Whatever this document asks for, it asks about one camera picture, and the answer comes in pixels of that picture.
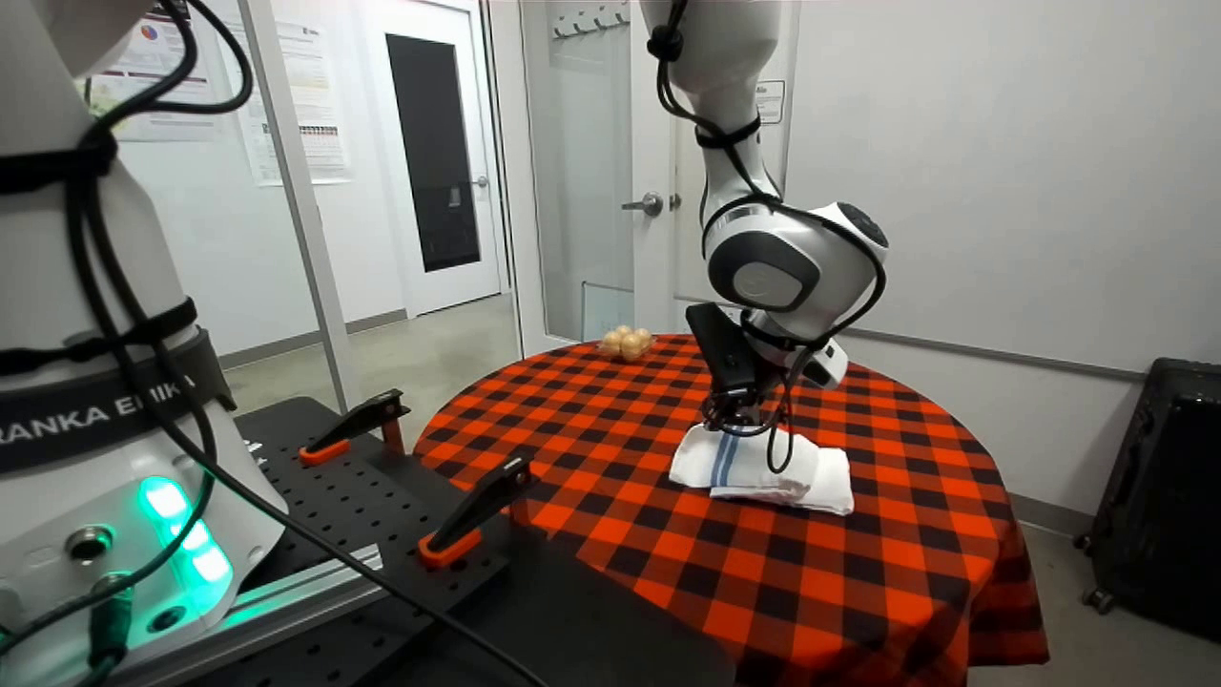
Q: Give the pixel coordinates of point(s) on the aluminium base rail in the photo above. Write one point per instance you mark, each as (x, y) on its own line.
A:
(317, 576)

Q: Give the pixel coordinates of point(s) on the black rolling suitcase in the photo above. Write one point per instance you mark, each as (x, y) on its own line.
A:
(1158, 496)

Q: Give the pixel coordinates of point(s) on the coat hook rack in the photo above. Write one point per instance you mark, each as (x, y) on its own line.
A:
(592, 19)

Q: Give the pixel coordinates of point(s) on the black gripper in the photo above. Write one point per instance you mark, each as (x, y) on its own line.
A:
(727, 350)

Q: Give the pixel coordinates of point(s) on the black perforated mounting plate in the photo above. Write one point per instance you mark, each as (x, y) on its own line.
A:
(368, 507)

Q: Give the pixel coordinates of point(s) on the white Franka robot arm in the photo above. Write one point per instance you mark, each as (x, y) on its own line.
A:
(784, 267)

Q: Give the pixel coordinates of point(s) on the round red plaid table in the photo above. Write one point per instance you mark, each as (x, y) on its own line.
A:
(765, 576)

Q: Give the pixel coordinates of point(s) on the white paper notice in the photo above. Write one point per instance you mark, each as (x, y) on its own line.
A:
(325, 155)
(304, 71)

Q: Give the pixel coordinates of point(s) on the green plug connector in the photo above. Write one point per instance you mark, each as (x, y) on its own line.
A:
(111, 633)

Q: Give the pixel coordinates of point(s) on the beige egg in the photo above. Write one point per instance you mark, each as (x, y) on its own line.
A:
(627, 334)
(644, 342)
(627, 351)
(607, 342)

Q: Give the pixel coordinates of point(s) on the white wall sign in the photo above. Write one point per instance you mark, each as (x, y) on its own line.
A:
(772, 99)

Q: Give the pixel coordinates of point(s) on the white door with dark window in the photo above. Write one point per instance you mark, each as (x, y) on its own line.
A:
(432, 155)

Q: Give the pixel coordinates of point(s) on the white towel with blue stripes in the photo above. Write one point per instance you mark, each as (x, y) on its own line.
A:
(788, 482)

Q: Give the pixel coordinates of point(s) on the aluminium partition frame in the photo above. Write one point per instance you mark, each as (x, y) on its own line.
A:
(298, 192)

